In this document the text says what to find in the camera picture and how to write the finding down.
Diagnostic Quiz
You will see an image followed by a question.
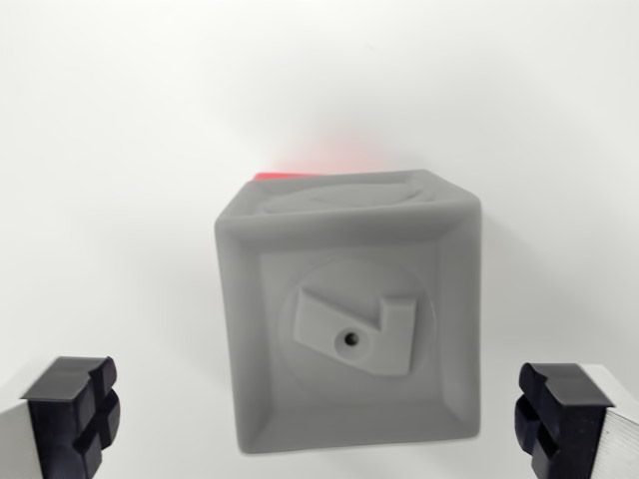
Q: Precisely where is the black-padded silver gripper left finger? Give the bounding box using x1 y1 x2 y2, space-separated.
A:
0 355 122 479

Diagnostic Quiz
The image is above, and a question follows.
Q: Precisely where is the black-padded silver gripper right finger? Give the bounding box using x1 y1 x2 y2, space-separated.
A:
512 362 639 479

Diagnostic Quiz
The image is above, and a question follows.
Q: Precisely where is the grey embossed toy cube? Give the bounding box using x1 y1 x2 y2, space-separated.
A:
213 168 483 456

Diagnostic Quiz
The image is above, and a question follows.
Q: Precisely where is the red toy cube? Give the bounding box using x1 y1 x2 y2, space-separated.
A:
253 171 320 185

